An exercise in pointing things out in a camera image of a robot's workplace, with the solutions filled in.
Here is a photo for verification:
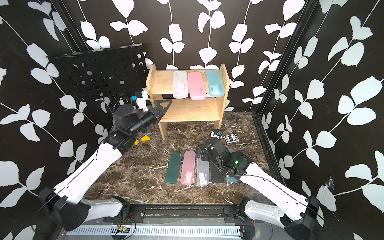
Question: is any clear frosted pencil case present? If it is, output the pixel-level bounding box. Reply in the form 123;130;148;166
197;159;210;187

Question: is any dark green pencil case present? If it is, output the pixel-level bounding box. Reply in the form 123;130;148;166
165;152;182;184

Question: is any white perforated cable tray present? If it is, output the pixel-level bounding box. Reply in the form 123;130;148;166
66;225;243;238

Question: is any pink pencil case shelf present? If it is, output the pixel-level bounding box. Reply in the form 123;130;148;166
188;72;206;101
180;151;196;186

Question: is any wooden two-tier shelf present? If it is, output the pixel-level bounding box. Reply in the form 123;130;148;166
146;64;231;140

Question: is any dark grey pencil case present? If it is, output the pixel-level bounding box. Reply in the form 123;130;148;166
210;163;224;183

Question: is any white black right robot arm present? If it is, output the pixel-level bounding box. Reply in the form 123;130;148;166
196;137;320;240

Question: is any black perforated music stand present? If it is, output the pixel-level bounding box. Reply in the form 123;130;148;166
45;44;148;125

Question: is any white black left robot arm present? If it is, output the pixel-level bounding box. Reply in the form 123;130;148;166
40;100;172;231

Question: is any blue playing card box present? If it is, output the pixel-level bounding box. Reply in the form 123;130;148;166
224;134;240;144

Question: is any white pencil case upper shelf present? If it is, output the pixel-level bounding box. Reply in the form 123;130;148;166
172;71;189;99

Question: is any yellow triangular block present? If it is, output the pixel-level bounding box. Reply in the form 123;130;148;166
141;135;151;142

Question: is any light blue pencil case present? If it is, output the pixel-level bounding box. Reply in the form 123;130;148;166
206;70;225;97

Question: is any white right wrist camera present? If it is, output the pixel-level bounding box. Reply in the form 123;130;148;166
210;129;223;140

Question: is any small green circuit board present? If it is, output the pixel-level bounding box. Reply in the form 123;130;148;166
111;226;131;236

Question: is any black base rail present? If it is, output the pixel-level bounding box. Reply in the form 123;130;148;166
100;204;265;225

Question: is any teal pencil case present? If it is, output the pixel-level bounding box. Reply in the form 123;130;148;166
226;149;238;184

